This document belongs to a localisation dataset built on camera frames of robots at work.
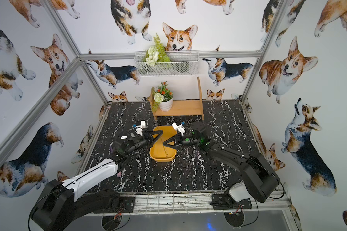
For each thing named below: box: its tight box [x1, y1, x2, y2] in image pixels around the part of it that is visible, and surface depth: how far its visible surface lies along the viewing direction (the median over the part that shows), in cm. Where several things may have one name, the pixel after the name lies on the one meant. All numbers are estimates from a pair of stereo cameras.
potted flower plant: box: [151, 81, 174, 113], surface depth 99 cm
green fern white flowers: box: [142, 32, 171, 67], surface depth 82 cm
